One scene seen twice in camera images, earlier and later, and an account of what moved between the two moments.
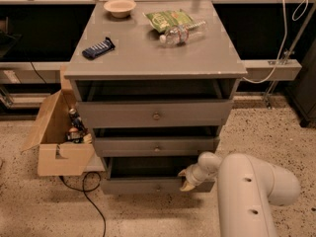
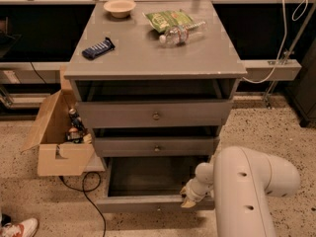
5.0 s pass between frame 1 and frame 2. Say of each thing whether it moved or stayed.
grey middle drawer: stayed
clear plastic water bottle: stayed
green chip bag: stayed
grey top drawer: stayed
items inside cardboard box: stayed
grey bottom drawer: moved
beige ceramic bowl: stayed
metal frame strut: stayed
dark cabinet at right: stayed
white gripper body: moved
